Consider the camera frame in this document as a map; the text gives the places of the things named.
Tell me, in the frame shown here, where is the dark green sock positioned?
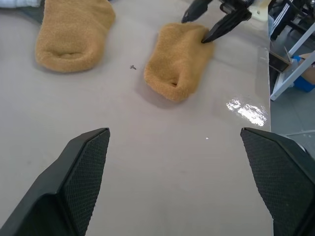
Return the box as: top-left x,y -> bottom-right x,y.
21,0 -> 47,25

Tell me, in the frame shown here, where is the brown cardboard box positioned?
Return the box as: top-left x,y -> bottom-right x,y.
269,46 -> 297,74

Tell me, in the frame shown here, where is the light grey sock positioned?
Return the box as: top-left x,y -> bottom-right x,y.
0,0 -> 40,9

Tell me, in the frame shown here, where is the blue box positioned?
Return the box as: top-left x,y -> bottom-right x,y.
292,73 -> 315,93

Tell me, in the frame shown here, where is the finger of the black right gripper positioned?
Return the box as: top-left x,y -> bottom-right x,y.
181,0 -> 214,24
201,8 -> 252,44

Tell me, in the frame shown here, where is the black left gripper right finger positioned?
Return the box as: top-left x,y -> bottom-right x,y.
240,126 -> 315,236

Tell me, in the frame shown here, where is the black white-striped fabric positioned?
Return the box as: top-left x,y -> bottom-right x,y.
269,0 -> 297,41

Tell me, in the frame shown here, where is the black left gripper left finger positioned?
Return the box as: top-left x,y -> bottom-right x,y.
0,127 -> 111,236

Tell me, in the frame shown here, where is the mustard yellow sock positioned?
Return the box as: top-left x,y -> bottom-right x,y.
35,0 -> 116,74
143,22 -> 215,103

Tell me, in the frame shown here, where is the white metal frame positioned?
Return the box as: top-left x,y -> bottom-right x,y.
270,23 -> 315,101

